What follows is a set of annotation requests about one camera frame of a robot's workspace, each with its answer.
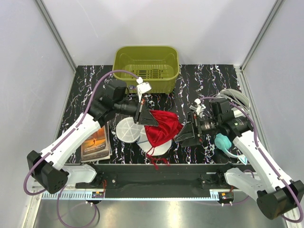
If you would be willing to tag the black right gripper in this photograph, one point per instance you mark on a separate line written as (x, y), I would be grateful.
(189, 131)

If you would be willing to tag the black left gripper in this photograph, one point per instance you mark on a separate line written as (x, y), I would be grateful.
(143, 115)

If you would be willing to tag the red bra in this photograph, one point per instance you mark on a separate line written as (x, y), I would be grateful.
(168, 127)

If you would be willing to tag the white mesh laundry bag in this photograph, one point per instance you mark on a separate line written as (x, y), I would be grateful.
(129, 132)

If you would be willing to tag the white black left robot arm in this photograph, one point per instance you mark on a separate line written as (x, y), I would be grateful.
(48, 167)

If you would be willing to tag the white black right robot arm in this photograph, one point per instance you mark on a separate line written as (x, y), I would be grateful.
(275, 193)

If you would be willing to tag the teal cat-ear headphones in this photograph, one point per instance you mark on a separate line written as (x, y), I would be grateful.
(223, 143)

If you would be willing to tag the olive green plastic basket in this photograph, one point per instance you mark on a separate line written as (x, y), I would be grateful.
(158, 65)

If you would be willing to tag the dark orange paperback book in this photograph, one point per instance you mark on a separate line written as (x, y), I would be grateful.
(97, 147)

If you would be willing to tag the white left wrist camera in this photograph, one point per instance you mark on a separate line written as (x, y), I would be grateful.
(142, 87)

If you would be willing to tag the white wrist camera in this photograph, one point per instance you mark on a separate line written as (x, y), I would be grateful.
(198, 107)
(142, 87)

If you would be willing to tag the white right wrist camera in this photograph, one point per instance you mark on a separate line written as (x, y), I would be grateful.
(198, 107)

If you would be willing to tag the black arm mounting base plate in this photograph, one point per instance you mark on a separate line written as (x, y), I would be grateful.
(178, 182)

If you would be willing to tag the white slotted cable duct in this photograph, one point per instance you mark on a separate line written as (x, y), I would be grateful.
(75, 195)

